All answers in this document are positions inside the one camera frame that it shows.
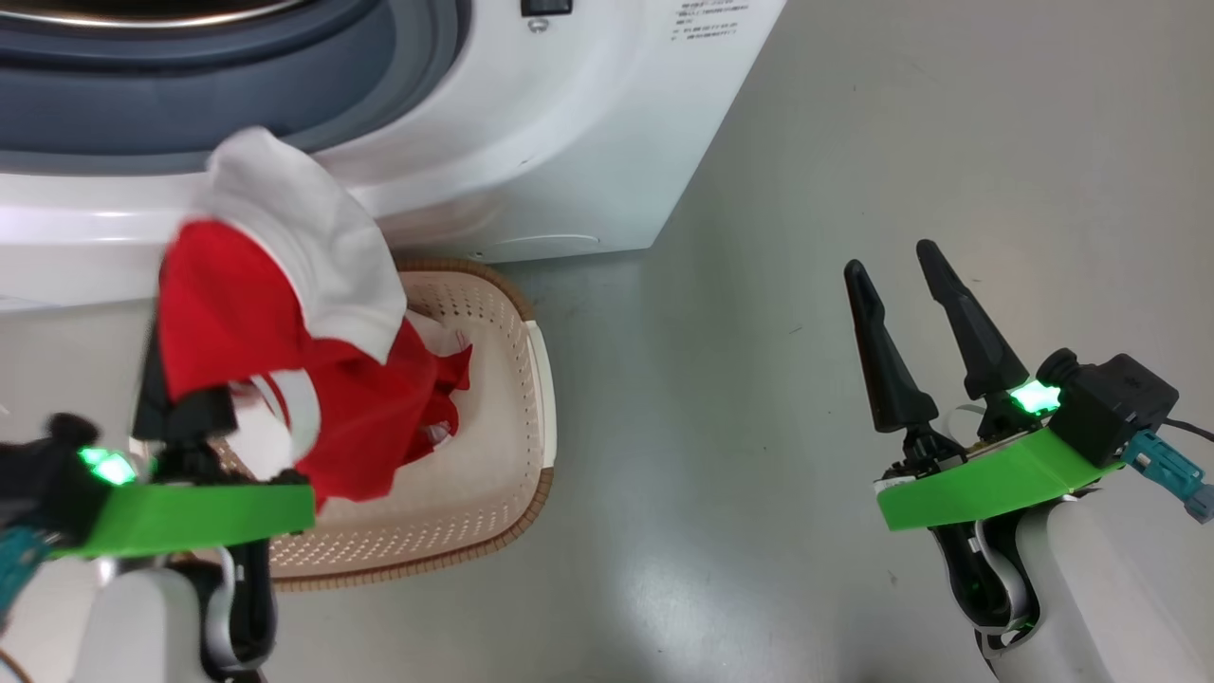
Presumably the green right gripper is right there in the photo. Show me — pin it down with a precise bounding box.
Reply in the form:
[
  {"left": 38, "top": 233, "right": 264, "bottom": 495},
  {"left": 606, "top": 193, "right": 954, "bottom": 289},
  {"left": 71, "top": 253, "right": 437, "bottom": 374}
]
[{"left": 843, "top": 239, "right": 1125, "bottom": 532}]

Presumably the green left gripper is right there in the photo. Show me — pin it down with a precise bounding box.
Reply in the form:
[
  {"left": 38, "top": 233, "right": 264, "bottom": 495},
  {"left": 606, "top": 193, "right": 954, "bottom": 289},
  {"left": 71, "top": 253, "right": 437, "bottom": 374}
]
[{"left": 52, "top": 318, "right": 316, "bottom": 561}]

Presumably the red and white garment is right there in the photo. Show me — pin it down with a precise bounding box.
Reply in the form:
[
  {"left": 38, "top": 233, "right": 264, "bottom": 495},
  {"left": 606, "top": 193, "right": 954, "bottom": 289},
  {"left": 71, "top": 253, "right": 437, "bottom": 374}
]
[{"left": 156, "top": 126, "right": 473, "bottom": 507}]

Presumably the cream perforated laundry basket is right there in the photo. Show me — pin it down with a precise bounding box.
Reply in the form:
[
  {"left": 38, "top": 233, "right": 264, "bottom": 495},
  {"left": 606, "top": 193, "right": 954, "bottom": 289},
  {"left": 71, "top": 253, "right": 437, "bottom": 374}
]
[{"left": 209, "top": 256, "right": 558, "bottom": 594}]

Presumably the grey rubber door seal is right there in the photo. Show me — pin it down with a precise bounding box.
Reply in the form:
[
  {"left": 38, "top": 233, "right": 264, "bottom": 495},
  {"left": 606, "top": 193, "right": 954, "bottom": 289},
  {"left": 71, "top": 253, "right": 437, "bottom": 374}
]
[{"left": 0, "top": 0, "right": 472, "bottom": 176}]

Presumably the white front-load washing machine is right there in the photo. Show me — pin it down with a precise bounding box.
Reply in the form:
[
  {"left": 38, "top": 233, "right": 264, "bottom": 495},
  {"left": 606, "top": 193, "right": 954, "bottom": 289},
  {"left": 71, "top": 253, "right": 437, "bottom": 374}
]
[{"left": 0, "top": 0, "right": 788, "bottom": 309}]

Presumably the round white filter cover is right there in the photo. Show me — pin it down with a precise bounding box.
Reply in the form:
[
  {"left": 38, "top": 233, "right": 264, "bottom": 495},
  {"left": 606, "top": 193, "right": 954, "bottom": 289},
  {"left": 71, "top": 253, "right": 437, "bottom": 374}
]
[{"left": 493, "top": 234, "right": 601, "bottom": 253}]

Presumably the teal left camera cable connector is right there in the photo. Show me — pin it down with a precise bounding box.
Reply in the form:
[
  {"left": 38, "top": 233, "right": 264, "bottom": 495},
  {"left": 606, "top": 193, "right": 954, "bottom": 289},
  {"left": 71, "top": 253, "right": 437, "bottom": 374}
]
[{"left": 0, "top": 526, "right": 53, "bottom": 618}]

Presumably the teal camera cable connector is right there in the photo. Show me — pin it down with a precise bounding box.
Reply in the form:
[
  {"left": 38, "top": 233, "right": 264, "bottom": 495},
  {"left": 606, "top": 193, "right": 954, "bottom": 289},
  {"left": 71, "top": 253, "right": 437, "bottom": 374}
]
[
  {"left": 0, "top": 526, "right": 53, "bottom": 618},
  {"left": 1119, "top": 429, "right": 1214, "bottom": 525}
]

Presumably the teal right camera cable connector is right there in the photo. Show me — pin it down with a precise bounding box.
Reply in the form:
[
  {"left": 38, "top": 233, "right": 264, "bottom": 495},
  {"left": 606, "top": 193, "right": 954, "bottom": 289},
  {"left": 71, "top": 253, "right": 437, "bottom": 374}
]
[{"left": 1119, "top": 429, "right": 1214, "bottom": 525}]

